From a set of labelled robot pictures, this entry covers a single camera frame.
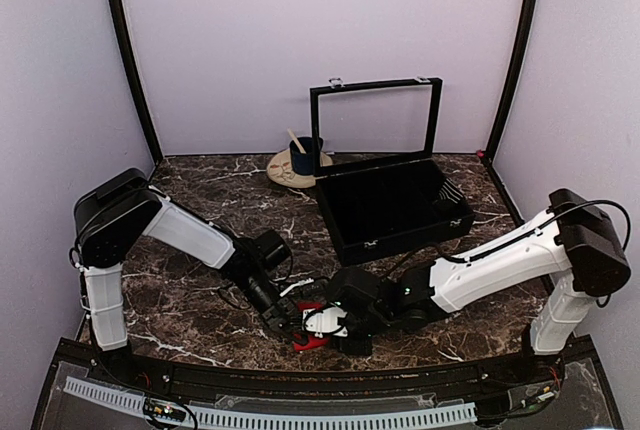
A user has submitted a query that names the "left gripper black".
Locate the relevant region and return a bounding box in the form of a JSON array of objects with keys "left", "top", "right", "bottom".
[{"left": 234, "top": 271, "right": 307, "bottom": 346}]

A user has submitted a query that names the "red Santa Christmas sock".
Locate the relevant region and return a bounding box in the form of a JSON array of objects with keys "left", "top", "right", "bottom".
[{"left": 291, "top": 299, "right": 331, "bottom": 353}]

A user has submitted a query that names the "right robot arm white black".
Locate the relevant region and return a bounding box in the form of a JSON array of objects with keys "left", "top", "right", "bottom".
[{"left": 326, "top": 188, "right": 631, "bottom": 384}]

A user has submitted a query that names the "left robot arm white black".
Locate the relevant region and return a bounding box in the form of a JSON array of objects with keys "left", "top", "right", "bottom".
[{"left": 73, "top": 168, "right": 302, "bottom": 386}]

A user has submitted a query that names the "beige woven coaster mat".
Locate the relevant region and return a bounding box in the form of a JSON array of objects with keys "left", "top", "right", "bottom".
[{"left": 266, "top": 149, "right": 316, "bottom": 189}]

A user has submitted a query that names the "dark blue cup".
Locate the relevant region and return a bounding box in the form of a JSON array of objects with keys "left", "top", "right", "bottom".
[{"left": 289, "top": 136, "right": 314, "bottom": 176}]

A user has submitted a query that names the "black display box glass lid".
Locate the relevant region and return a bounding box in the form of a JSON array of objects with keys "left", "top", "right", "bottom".
[{"left": 309, "top": 77, "right": 475, "bottom": 266}]

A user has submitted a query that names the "wooden stick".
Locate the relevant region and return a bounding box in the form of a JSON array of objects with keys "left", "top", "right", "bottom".
[{"left": 287, "top": 128, "right": 307, "bottom": 154}]

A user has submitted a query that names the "striped black white sock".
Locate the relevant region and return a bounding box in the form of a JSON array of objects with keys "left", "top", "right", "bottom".
[{"left": 436, "top": 178, "right": 465, "bottom": 205}]

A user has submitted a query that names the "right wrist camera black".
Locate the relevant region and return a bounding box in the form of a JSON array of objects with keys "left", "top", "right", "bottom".
[{"left": 302, "top": 268, "right": 393, "bottom": 337}]

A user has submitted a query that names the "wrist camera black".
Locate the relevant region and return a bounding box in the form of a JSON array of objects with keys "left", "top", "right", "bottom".
[
  {"left": 302, "top": 268, "right": 393, "bottom": 337},
  {"left": 253, "top": 230, "right": 315, "bottom": 297}
]

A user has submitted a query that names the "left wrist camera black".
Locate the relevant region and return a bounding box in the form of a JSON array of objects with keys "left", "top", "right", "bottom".
[{"left": 253, "top": 230, "right": 315, "bottom": 297}]

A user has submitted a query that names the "white slotted cable duct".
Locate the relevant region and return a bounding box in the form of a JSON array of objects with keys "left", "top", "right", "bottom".
[{"left": 62, "top": 376, "right": 478, "bottom": 429}]

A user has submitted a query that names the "left circuit board with wires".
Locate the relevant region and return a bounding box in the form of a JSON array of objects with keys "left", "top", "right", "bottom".
[{"left": 135, "top": 372, "right": 199, "bottom": 429}]

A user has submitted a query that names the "circuit board with wires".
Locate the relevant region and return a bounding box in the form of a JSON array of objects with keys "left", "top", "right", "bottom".
[
  {"left": 135, "top": 372, "right": 199, "bottom": 429},
  {"left": 503, "top": 358, "right": 566, "bottom": 420}
]

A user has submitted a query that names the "right circuit board with wires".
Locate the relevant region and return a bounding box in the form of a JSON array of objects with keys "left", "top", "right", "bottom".
[{"left": 503, "top": 358, "right": 566, "bottom": 420}]

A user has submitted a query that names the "black front rail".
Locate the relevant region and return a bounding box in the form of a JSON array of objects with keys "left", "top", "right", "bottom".
[{"left": 54, "top": 339, "right": 596, "bottom": 404}]

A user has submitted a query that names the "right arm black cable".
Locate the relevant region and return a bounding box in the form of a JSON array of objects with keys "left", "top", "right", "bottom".
[{"left": 379, "top": 198, "right": 632, "bottom": 309}]

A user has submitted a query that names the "left black frame post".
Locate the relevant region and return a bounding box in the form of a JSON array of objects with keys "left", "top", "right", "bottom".
[{"left": 108, "top": 0, "right": 164, "bottom": 165}]

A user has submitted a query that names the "black frame post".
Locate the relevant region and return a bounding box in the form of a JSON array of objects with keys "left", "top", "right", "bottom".
[
  {"left": 484, "top": 0, "right": 537, "bottom": 166},
  {"left": 108, "top": 0, "right": 164, "bottom": 165}
]

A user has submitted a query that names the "right black frame post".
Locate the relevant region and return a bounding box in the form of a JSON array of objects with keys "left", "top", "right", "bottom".
[{"left": 484, "top": 0, "right": 537, "bottom": 166}]

